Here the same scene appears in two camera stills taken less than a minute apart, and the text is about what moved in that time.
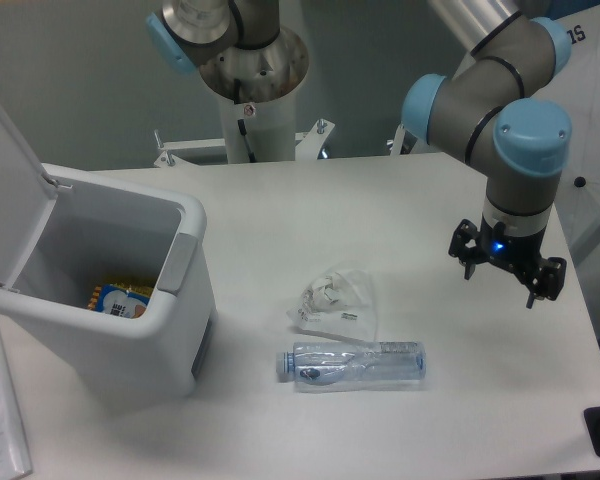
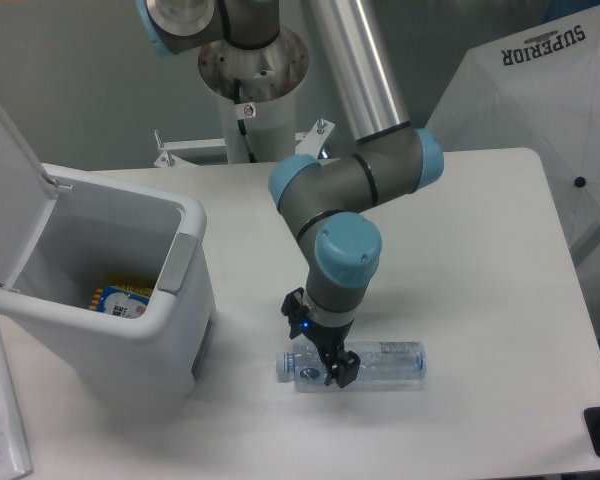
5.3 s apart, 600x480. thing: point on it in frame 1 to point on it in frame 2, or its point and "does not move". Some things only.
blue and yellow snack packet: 120,299 does not move
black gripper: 521,253 to 330,340
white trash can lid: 16,197 does not move
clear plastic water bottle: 354,366 does not move
